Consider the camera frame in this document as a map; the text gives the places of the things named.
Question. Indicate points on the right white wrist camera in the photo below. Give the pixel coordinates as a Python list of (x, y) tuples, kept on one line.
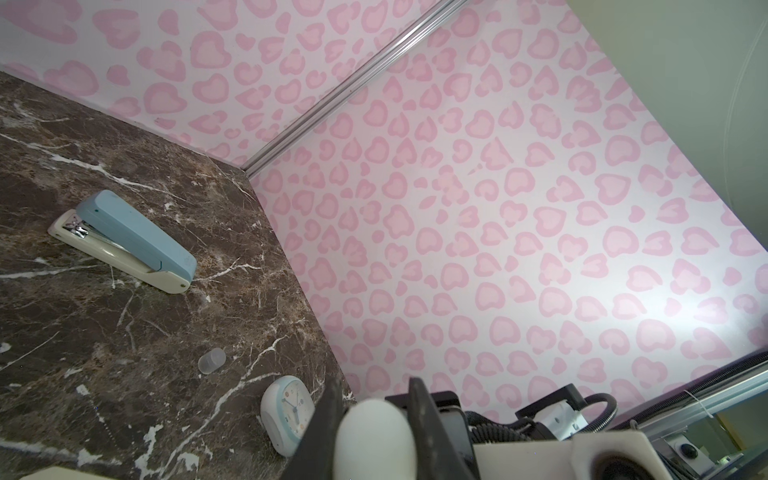
[(626, 454)]

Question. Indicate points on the pink envelope with cream flap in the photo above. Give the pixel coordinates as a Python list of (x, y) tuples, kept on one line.
[(60, 473)]

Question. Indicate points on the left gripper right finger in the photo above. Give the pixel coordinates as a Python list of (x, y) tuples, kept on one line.
[(441, 434)]

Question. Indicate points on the clear glue stick cap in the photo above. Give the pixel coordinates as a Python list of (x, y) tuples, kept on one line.
[(211, 361)]

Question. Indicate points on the blue grey stapler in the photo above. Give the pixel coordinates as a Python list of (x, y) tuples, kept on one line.
[(107, 228)]

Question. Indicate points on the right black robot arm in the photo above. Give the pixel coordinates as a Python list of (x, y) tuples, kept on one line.
[(566, 435)]

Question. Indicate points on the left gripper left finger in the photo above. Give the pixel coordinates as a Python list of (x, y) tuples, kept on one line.
[(314, 457)]

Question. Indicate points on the white glue stick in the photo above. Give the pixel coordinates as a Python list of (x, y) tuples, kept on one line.
[(374, 441)]

